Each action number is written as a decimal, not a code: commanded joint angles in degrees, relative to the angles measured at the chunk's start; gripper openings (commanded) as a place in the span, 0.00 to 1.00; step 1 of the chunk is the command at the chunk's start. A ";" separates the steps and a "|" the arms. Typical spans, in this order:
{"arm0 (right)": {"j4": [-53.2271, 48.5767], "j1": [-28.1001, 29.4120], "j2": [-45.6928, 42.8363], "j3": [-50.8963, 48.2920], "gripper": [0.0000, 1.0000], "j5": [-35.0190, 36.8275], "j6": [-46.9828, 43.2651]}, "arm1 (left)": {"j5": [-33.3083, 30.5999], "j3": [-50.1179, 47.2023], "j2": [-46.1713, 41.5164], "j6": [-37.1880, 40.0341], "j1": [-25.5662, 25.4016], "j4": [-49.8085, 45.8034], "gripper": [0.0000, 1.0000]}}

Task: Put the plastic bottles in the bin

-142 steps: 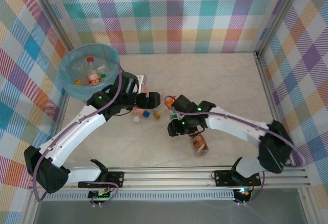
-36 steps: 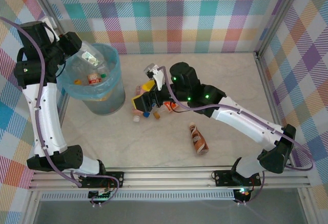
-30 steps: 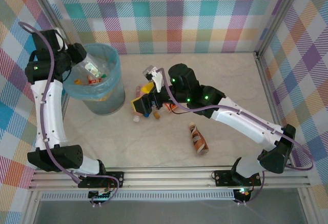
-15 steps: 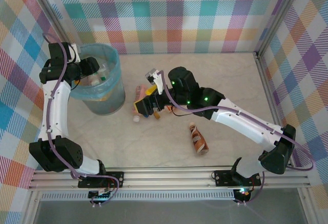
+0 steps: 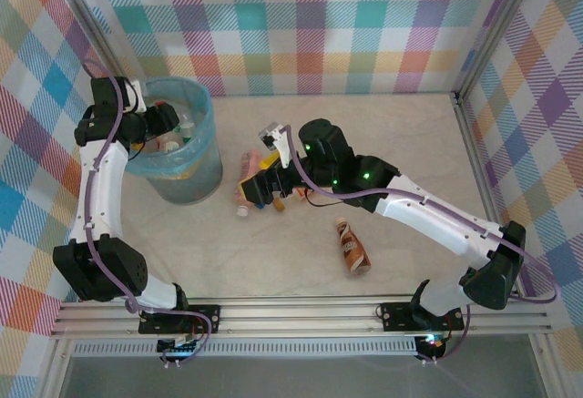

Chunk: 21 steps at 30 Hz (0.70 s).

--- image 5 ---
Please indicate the small bottle green label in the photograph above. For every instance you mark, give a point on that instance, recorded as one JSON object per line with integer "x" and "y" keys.
{"x": 187, "y": 130}

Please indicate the white labelled plastic bottle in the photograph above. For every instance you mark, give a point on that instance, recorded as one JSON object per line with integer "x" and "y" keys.
{"x": 172, "y": 145}

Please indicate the pink plastic bottle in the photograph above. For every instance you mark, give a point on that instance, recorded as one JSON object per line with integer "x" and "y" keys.
{"x": 249, "y": 163}

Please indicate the small bottle tan cap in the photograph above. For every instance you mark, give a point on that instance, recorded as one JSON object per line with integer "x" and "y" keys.
{"x": 279, "y": 207}

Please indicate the brown plastic bottle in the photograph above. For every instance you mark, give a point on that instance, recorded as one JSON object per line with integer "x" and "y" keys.
{"x": 353, "y": 247}

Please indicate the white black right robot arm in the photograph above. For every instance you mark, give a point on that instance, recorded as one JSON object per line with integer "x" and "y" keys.
{"x": 437, "y": 225}

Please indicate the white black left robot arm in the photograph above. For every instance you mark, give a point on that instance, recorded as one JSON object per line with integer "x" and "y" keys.
{"x": 102, "y": 188}

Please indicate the mesh waste bin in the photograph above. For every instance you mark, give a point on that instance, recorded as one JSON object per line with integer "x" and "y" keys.
{"x": 200, "y": 184}

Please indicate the colourful plaid cloth backdrop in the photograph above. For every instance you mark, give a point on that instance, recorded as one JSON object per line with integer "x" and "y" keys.
{"x": 27, "y": 143}
{"x": 546, "y": 143}
{"x": 296, "y": 29}

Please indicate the controller board green light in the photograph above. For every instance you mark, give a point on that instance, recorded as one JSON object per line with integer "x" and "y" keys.
{"x": 430, "y": 343}
{"x": 175, "y": 350}

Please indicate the aluminium frame post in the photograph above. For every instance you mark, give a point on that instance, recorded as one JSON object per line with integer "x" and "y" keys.
{"x": 83, "y": 2}
{"x": 505, "y": 11}

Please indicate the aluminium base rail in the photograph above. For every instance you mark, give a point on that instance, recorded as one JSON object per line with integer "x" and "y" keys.
{"x": 296, "y": 316}

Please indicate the aluminium table edge rail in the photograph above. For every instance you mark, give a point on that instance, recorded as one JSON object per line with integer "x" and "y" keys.
{"x": 482, "y": 188}

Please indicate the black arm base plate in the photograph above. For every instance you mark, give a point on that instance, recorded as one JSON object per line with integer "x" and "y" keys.
{"x": 150, "y": 325}
{"x": 396, "y": 316}

